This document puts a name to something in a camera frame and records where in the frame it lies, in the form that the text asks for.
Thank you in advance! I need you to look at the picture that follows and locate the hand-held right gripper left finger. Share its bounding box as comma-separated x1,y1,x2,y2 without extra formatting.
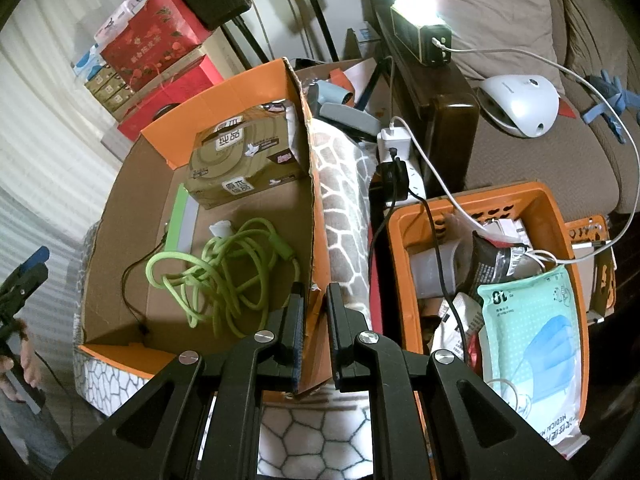
50,281,307,480

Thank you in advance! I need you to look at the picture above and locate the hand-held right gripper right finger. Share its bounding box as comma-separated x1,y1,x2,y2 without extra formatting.
325,283,583,480

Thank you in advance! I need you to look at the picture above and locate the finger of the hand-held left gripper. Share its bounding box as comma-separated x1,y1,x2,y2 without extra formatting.
0,264,49,306
19,246,51,273

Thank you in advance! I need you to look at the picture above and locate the orange cardboard box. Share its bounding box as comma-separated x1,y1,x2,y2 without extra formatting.
77,57,331,406

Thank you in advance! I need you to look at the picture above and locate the green cable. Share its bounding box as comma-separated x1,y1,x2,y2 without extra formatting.
144,217,303,338

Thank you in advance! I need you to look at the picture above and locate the green grey panel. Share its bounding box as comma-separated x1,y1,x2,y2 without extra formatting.
164,183,201,256

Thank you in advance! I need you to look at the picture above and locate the olive tissue pack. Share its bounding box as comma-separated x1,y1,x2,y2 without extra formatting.
181,102,311,209

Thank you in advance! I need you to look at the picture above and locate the person's left hand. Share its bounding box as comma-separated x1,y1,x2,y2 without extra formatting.
0,325,48,406

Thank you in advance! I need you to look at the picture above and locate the white snack packet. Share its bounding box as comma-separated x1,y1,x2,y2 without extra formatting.
430,292,488,361

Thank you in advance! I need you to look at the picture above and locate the translucent plastic container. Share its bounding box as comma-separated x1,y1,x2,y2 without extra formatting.
410,245,458,298

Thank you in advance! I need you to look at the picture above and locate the white curtain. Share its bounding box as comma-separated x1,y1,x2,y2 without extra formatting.
0,0,151,281

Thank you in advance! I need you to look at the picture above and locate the dark snack packet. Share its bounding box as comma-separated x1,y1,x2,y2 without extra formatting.
467,232,543,296

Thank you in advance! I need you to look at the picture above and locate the black plug charger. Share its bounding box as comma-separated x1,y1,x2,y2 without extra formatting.
376,158,408,206

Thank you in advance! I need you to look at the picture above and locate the stack of gold boxes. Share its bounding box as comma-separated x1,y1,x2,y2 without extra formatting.
84,66,135,115

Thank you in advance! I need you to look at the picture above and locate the white power strip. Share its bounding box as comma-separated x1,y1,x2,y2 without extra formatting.
376,127,427,208

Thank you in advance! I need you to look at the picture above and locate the green face mask pack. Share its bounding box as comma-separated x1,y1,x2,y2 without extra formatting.
476,265,591,461

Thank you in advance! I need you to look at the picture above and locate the blue white tissue pack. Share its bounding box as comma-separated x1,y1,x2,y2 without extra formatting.
72,45,108,77

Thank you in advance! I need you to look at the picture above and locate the white plug charger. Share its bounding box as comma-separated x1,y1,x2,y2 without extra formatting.
377,128,415,158

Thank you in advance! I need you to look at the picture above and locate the plain red gift box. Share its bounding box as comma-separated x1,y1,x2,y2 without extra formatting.
117,55,226,141

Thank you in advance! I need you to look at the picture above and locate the grey plastic case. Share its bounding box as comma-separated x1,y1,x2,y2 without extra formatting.
320,102,380,136

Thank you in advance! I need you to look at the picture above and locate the dark wooden armrest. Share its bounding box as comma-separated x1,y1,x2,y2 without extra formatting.
372,12,481,193

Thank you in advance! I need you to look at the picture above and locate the red printed gift box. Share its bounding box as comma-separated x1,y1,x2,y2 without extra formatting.
99,0,213,86

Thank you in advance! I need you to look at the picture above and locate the white pink tissue pack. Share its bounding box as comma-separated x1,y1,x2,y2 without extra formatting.
94,0,151,43

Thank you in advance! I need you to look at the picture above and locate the light blue hair dryer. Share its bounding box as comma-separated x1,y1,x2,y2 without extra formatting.
306,80,355,109

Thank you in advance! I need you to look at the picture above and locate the red paper packet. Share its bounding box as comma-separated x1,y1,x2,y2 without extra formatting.
329,67,357,96

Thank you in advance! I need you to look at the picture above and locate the brown sofa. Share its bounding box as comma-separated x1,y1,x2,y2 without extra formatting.
357,0,640,221

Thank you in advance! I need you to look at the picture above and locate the open brown carton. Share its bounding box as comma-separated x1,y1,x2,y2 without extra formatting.
292,57,391,121

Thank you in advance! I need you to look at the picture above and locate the black speaker tripod stand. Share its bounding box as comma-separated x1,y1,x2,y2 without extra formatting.
220,15,273,68

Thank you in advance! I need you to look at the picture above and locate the white handheld vacuum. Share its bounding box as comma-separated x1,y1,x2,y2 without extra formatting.
477,74,560,138

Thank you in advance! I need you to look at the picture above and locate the white blue carton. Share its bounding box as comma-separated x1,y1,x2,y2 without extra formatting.
345,25,381,61

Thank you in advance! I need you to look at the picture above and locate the black portable lamp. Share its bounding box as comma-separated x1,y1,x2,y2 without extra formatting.
390,0,453,67

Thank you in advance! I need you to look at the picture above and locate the black speaker pole stand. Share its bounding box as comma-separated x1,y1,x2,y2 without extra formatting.
305,0,341,61

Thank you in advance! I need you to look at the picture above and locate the beige pillow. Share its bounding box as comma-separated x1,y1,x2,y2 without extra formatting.
400,0,558,96

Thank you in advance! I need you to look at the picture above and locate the brown pillow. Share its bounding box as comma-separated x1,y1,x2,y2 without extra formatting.
557,0,640,121

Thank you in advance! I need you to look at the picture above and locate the thin black cord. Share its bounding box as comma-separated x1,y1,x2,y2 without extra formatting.
121,232,173,335

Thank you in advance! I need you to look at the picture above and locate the black charger cable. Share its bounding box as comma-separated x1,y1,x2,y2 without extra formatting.
367,195,473,361

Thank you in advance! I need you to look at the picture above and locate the white charger cable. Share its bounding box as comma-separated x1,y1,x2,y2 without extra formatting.
390,116,558,266

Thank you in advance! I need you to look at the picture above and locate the white lamp cable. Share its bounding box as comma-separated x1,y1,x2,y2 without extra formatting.
437,42,631,253

